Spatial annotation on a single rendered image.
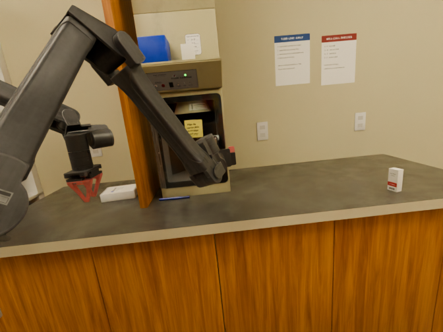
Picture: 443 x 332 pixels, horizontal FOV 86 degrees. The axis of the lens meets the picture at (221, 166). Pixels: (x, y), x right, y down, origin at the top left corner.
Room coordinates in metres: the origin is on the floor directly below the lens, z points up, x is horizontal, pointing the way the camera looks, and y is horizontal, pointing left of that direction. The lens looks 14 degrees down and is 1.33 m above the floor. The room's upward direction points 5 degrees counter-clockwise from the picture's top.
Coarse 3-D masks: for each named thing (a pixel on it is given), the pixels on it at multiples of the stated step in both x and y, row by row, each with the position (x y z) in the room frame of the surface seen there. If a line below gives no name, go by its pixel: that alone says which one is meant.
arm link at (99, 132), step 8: (64, 112) 0.70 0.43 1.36; (72, 112) 0.72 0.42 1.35; (64, 120) 0.69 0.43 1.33; (72, 120) 0.70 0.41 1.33; (72, 128) 0.70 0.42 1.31; (80, 128) 0.72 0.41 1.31; (88, 128) 0.73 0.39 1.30; (96, 128) 0.75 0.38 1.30; (104, 128) 0.76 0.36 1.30; (96, 136) 0.72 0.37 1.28; (104, 136) 0.73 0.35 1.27; (112, 136) 0.75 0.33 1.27; (96, 144) 0.72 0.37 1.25; (104, 144) 0.74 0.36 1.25; (112, 144) 0.76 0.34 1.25
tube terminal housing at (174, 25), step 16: (144, 16) 1.04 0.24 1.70; (160, 16) 1.04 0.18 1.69; (176, 16) 1.05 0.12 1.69; (192, 16) 1.05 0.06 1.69; (208, 16) 1.05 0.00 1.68; (144, 32) 1.04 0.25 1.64; (160, 32) 1.04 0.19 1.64; (176, 32) 1.05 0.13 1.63; (192, 32) 1.05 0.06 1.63; (208, 32) 1.05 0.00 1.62; (176, 48) 1.05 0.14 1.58; (208, 48) 1.05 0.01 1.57; (176, 96) 1.04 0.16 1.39; (224, 128) 1.05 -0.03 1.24; (176, 192) 1.04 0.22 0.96; (192, 192) 1.05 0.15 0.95; (208, 192) 1.05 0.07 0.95
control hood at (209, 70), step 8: (144, 64) 0.93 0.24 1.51; (152, 64) 0.93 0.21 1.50; (160, 64) 0.93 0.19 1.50; (168, 64) 0.93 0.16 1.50; (176, 64) 0.93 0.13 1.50; (184, 64) 0.94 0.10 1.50; (192, 64) 0.94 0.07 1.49; (200, 64) 0.94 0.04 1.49; (208, 64) 0.95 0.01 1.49; (216, 64) 0.95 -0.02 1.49; (200, 72) 0.97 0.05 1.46; (208, 72) 0.97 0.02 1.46; (216, 72) 0.98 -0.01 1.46; (200, 80) 0.99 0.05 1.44; (208, 80) 1.00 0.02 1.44; (216, 80) 1.00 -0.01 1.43; (192, 88) 1.02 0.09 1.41; (200, 88) 1.03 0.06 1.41; (208, 88) 1.04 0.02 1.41
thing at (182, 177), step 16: (192, 96) 1.04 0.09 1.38; (208, 96) 1.04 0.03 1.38; (176, 112) 1.03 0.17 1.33; (192, 112) 1.03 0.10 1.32; (208, 112) 1.04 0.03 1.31; (208, 128) 1.04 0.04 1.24; (160, 144) 1.03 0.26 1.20; (224, 144) 1.04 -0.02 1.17; (176, 160) 1.03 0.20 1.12; (176, 176) 1.03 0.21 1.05; (224, 176) 1.04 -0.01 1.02
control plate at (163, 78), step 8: (152, 72) 0.95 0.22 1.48; (160, 72) 0.95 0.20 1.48; (168, 72) 0.95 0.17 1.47; (176, 72) 0.96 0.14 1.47; (184, 72) 0.96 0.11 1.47; (192, 72) 0.96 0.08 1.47; (152, 80) 0.97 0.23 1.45; (160, 80) 0.98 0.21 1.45; (168, 80) 0.98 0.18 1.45; (176, 80) 0.98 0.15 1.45; (184, 80) 0.99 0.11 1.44; (192, 80) 0.99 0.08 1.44; (160, 88) 1.00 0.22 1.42; (168, 88) 1.01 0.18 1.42; (176, 88) 1.01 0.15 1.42; (184, 88) 1.01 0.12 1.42
